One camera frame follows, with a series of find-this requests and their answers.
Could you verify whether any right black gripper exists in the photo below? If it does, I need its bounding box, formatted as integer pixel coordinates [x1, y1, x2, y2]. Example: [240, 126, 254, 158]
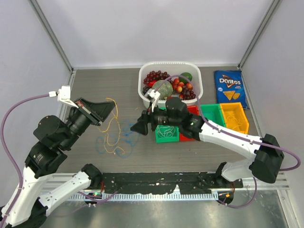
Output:
[132, 100, 181, 135]

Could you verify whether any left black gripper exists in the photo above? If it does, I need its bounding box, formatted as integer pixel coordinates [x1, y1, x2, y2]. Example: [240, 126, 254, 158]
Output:
[62, 96, 118, 148]

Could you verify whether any white cable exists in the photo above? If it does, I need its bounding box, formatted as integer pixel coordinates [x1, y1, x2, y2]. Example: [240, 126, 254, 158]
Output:
[157, 127, 176, 138]
[157, 125, 176, 137]

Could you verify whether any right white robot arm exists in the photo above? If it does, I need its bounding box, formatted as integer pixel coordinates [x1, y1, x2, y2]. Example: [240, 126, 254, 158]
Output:
[130, 98, 284, 188]

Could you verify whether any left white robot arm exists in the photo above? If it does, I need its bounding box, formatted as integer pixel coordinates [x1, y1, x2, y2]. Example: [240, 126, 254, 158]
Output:
[0, 98, 115, 228]

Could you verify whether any left green plastic bin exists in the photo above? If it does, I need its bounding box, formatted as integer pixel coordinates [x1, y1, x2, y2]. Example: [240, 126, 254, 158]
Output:
[155, 125, 179, 143]

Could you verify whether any green plastic bin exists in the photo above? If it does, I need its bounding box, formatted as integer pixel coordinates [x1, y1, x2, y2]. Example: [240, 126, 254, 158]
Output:
[200, 104, 226, 127]
[155, 125, 179, 143]

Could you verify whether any dark blue grape bunch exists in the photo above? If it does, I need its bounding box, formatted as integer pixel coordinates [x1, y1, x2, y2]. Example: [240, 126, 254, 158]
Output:
[142, 86, 151, 95]

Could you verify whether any green speckled melon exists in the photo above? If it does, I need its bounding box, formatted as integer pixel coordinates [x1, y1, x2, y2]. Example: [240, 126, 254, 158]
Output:
[152, 80, 173, 100]

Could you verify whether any red yellow cherry cluster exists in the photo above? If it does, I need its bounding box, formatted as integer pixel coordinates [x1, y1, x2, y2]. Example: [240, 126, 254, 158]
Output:
[172, 78, 193, 93]

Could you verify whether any red plastic bin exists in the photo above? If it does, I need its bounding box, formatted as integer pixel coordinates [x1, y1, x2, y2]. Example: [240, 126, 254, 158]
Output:
[179, 105, 200, 142]

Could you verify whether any dark red grape bunch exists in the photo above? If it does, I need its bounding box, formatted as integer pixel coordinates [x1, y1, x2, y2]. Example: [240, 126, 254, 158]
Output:
[177, 86, 196, 100]

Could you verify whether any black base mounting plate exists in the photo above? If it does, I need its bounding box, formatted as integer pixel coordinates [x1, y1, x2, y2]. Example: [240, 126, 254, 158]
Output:
[100, 171, 243, 195]

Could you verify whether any green lime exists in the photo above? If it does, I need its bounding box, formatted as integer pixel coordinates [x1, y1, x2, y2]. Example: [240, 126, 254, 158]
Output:
[179, 72, 192, 84]

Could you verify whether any white plastic fruit basket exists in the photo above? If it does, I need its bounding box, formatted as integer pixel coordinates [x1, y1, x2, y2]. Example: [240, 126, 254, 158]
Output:
[138, 61, 203, 108]

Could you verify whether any right green plastic bin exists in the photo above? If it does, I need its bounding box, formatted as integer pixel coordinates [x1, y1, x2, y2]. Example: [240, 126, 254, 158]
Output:
[200, 104, 226, 127]

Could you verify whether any yellow plastic bin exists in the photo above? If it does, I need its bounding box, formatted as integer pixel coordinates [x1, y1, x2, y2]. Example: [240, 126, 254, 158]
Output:
[219, 102, 249, 134]

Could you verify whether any blue Doritos chip bag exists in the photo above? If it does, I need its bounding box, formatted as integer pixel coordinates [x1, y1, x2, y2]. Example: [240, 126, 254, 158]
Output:
[214, 70, 249, 109]

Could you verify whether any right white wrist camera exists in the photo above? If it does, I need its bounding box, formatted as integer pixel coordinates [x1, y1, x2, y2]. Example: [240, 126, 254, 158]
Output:
[144, 89, 161, 113]

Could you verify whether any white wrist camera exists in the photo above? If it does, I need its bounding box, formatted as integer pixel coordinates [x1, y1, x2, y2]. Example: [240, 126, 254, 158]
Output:
[144, 89, 161, 113]
[48, 85, 78, 108]

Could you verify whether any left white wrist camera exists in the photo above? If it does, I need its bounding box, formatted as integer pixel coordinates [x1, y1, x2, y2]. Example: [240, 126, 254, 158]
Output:
[48, 85, 78, 108]

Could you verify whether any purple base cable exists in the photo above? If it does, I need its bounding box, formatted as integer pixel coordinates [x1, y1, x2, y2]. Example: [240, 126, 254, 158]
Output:
[78, 189, 122, 205]

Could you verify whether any white slotted cable duct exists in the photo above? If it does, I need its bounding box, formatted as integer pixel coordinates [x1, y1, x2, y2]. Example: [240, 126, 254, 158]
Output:
[66, 191, 219, 202]

